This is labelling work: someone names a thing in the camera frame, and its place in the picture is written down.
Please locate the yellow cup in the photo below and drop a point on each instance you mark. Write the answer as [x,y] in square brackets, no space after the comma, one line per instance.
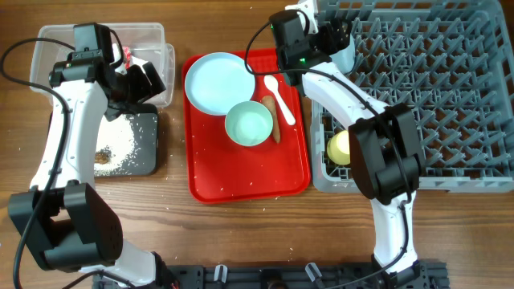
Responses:
[338,149]

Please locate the small light blue bowl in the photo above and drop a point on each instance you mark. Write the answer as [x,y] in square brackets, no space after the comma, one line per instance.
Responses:
[345,59]

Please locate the white rice pile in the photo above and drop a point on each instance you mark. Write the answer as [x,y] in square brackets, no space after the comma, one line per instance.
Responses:
[120,137]

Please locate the white plastic spoon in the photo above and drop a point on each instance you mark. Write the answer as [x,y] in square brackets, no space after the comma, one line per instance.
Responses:
[272,85]

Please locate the grey dishwasher rack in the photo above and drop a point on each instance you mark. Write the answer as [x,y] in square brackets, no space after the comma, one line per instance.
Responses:
[451,62]

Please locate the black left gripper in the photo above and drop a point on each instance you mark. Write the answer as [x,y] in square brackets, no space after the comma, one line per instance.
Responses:
[144,87]

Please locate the white napkin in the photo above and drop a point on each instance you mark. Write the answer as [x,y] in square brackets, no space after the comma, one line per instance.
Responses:
[136,62]

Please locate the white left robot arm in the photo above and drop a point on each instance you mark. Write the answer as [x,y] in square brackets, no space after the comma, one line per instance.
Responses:
[62,220]

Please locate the black tray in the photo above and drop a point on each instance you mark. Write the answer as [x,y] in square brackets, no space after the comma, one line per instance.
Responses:
[145,125]

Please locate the brown food scrap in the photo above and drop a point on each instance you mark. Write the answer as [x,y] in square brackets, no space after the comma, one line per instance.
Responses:
[103,156]

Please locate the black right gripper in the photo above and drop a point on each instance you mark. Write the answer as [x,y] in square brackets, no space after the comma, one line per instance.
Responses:
[340,38]

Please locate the large light blue plate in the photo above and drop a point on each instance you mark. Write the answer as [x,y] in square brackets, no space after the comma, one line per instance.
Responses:
[216,82]

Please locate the clear plastic bin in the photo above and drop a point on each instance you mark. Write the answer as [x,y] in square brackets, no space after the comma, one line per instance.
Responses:
[145,41]

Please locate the brown carrot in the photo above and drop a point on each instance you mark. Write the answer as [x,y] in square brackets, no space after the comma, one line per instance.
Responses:
[269,103]

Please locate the red snack wrapper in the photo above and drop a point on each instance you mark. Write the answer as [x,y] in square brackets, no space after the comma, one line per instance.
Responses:
[127,57]

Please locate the mint green bowl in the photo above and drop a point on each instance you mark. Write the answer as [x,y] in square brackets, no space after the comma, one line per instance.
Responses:
[249,123]

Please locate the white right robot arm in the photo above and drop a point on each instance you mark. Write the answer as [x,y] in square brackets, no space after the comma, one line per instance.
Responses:
[386,156]

